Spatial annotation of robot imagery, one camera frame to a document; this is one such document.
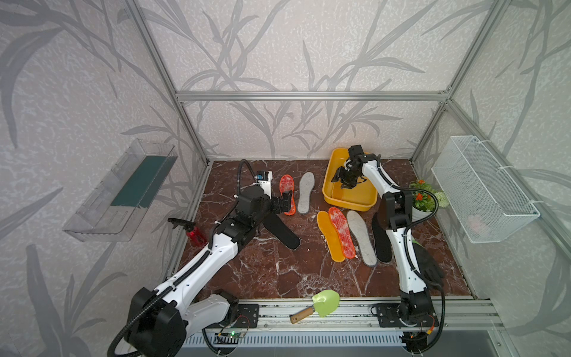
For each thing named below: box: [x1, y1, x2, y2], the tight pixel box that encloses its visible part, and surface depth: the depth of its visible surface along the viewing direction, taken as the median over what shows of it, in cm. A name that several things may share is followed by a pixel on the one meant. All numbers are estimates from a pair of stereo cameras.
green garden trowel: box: [289, 289, 341, 325], surface depth 78 cm
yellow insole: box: [316, 210, 346, 263], surface depth 95 cm
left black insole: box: [262, 213, 302, 250], surface depth 95 cm
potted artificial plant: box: [408, 179, 450, 222], surface depth 90 cm
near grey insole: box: [346, 210, 378, 268], surface depth 93 cm
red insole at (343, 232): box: [328, 206, 357, 260], surface depth 95 cm
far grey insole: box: [297, 171, 316, 215], surface depth 110 cm
